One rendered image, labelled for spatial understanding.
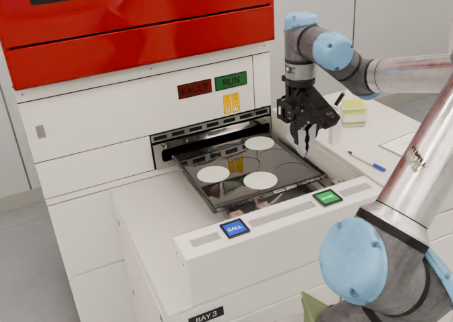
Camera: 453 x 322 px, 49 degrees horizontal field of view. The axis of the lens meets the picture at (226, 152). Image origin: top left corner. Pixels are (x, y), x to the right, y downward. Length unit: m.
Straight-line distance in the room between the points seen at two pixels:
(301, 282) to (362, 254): 0.60
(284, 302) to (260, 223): 0.24
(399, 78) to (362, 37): 2.83
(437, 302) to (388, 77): 0.47
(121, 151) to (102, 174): 0.10
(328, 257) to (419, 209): 0.15
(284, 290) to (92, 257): 0.77
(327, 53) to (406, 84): 0.17
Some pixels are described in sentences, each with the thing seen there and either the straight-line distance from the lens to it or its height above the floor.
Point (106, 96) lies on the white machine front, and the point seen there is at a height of 1.14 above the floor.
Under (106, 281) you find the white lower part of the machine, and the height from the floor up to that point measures 0.45.
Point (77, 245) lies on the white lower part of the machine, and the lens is 1.79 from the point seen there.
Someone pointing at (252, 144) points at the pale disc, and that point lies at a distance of 1.69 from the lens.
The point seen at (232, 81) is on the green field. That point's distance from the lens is 1.69.
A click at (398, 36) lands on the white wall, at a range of 4.13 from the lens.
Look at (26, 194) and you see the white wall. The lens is 3.34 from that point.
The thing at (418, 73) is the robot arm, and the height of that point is 1.32.
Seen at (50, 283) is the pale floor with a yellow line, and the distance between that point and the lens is 2.70.
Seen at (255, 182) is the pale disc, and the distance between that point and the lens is 1.47.
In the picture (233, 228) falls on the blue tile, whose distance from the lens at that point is 1.18.
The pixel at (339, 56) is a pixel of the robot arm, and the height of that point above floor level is 1.35.
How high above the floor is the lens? 1.67
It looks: 28 degrees down
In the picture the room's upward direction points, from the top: 5 degrees counter-clockwise
